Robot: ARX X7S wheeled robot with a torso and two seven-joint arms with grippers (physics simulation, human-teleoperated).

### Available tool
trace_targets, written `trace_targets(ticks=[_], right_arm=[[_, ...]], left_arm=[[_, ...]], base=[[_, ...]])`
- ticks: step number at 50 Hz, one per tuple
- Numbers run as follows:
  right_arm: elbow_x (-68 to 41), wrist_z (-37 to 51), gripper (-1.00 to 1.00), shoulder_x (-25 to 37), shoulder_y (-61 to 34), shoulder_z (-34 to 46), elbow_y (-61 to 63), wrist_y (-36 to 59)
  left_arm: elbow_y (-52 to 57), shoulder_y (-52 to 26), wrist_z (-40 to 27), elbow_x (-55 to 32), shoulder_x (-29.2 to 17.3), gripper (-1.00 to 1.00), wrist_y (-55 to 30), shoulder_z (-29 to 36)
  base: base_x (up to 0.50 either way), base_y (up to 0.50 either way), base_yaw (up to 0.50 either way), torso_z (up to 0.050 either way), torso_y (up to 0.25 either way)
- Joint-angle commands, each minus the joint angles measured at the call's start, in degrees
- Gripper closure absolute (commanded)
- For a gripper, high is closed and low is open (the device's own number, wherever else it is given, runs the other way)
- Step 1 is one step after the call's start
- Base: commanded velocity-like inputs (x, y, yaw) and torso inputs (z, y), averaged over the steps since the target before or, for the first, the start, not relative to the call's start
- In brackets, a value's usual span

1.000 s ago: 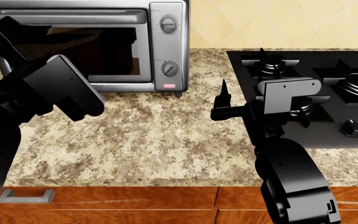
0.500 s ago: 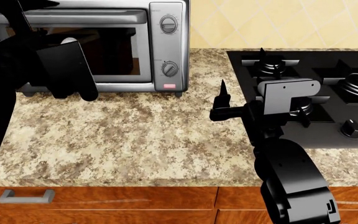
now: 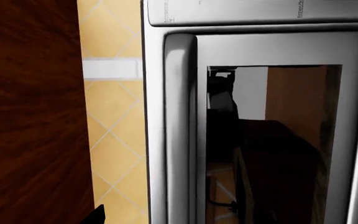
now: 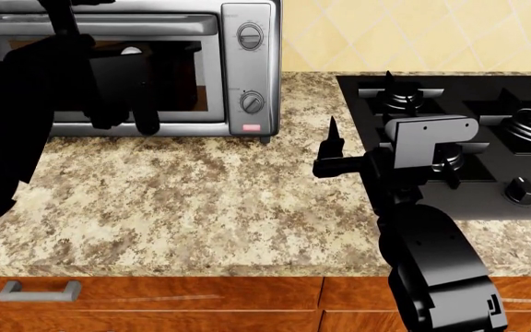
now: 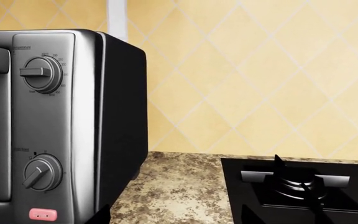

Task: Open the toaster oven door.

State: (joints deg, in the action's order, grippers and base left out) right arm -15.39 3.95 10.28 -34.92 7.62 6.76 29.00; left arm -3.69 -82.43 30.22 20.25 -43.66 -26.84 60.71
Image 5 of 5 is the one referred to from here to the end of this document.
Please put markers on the black glass cooktop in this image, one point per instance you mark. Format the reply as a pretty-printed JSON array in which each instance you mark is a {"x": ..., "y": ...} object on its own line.
[{"x": 235, "y": 193}]

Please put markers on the red oven power button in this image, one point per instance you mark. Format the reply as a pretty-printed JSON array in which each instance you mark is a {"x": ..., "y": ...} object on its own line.
[{"x": 43, "y": 214}]

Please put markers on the black burner grate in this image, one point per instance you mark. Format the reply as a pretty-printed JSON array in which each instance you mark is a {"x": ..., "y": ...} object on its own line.
[{"x": 317, "y": 210}]

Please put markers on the silver timer knob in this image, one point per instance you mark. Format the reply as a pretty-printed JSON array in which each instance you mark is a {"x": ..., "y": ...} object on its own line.
[{"x": 40, "y": 173}]

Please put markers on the silver temperature knob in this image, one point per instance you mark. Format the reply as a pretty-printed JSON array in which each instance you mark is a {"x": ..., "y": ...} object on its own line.
[{"x": 39, "y": 73}]

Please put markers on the stainless steel toaster oven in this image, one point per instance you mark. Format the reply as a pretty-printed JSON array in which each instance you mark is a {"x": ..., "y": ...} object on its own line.
[{"x": 82, "y": 121}]

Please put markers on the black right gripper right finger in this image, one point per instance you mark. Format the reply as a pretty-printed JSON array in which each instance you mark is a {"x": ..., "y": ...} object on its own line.
[{"x": 246, "y": 217}]

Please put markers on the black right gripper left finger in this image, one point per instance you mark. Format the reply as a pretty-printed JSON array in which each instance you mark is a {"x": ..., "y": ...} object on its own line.
[{"x": 106, "y": 217}]

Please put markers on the white vertical wall strip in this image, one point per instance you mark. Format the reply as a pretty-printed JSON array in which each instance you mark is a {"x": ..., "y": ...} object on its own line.
[{"x": 117, "y": 16}]

